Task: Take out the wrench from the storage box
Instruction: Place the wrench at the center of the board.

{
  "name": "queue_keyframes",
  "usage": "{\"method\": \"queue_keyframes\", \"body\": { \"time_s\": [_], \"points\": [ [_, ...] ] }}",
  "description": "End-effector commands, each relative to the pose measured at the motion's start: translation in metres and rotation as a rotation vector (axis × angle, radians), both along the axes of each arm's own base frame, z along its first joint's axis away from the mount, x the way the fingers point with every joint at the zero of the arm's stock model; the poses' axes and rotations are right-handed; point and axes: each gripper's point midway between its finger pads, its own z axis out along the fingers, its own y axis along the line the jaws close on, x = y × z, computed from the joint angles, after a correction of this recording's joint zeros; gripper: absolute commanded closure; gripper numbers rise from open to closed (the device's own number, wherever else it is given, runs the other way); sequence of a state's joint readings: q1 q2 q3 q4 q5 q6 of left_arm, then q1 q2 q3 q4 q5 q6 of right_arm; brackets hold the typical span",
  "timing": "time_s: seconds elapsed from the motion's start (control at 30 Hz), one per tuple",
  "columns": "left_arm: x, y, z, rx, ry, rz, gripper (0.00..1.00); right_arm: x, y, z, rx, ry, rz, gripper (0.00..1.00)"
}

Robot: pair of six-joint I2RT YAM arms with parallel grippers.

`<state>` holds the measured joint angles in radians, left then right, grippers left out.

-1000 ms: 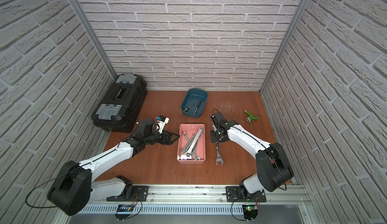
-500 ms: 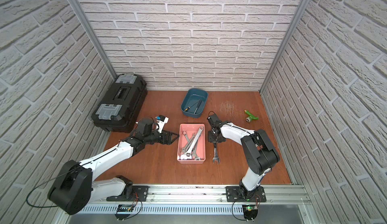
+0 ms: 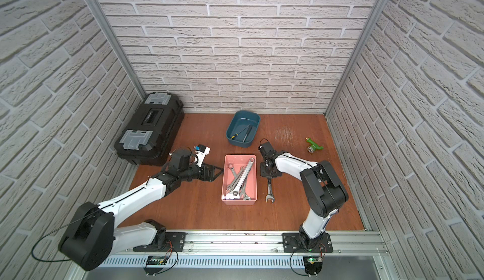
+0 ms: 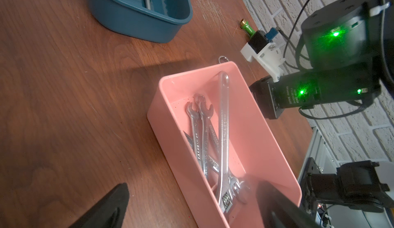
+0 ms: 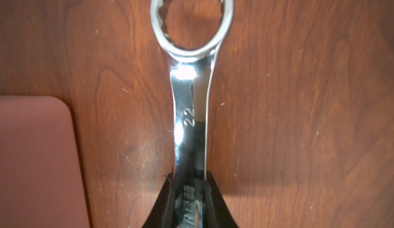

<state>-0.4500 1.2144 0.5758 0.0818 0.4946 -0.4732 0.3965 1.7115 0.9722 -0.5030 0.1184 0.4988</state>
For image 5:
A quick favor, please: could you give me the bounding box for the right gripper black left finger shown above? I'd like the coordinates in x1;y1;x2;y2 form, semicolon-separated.
142;173;176;228

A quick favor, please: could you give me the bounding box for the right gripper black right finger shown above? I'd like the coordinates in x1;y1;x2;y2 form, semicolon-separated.
204;172;239;228

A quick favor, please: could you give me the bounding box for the pink plastic storage box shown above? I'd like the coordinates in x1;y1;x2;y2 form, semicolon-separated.
1;96;90;228

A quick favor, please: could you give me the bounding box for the large silver combination wrench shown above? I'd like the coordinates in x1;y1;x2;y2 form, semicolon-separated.
150;0;234;228

